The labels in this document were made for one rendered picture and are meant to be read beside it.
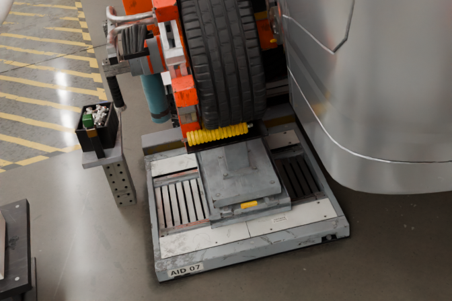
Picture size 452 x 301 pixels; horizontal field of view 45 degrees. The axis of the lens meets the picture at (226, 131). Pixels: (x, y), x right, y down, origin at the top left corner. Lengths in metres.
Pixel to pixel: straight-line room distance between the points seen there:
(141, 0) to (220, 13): 0.77
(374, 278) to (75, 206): 1.49
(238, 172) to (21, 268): 0.96
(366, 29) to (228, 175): 1.37
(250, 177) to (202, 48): 0.79
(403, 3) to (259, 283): 1.45
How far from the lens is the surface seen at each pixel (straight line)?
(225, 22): 1.80
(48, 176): 3.13
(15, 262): 2.27
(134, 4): 2.52
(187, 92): 1.79
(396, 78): 1.20
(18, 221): 2.44
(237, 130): 2.17
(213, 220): 2.35
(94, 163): 2.33
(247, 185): 2.35
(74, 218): 2.79
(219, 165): 2.47
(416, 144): 1.32
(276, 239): 2.31
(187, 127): 2.23
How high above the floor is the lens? 1.79
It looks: 36 degrees down
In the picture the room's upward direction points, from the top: 10 degrees counter-clockwise
